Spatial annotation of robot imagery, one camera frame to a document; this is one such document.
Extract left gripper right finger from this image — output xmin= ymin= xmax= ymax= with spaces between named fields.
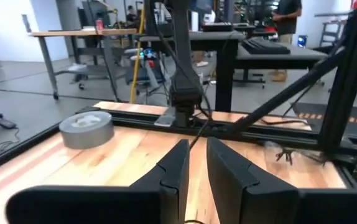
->
xmin=206 ymin=136 xmax=357 ymax=224

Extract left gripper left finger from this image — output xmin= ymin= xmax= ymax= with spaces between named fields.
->
xmin=6 ymin=139 xmax=192 ymax=224

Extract black eyeglasses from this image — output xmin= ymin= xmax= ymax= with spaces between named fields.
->
xmin=264 ymin=141 xmax=328 ymax=166

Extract black power adapter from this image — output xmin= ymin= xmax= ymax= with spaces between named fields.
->
xmin=0 ymin=119 xmax=17 ymax=130

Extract black keyboard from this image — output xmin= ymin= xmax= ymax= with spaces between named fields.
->
xmin=242 ymin=37 xmax=291 ymax=55

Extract long wooden table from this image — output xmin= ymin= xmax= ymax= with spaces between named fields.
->
xmin=29 ymin=27 xmax=138 ymax=101

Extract person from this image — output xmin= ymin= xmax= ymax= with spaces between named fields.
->
xmin=271 ymin=0 xmax=303 ymax=83
xmin=126 ymin=4 xmax=138 ymax=23

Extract black computer box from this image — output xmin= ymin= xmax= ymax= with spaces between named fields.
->
xmin=202 ymin=22 xmax=234 ymax=32

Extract black equipment case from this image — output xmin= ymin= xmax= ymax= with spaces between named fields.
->
xmin=78 ymin=0 xmax=111 ymax=29

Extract grey duct tape roll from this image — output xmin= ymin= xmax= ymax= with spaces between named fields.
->
xmin=58 ymin=111 xmax=116 ymax=150

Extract short black cable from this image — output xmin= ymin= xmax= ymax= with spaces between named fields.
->
xmin=259 ymin=117 xmax=310 ymax=127

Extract black aluminium table frame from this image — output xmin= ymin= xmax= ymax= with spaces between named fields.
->
xmin=0 ymin=9 xmax=357 ymax=187

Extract long yellow cable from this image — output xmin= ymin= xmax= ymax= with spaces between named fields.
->
xmin=129 ymin=6 xmax=146 ymax=104

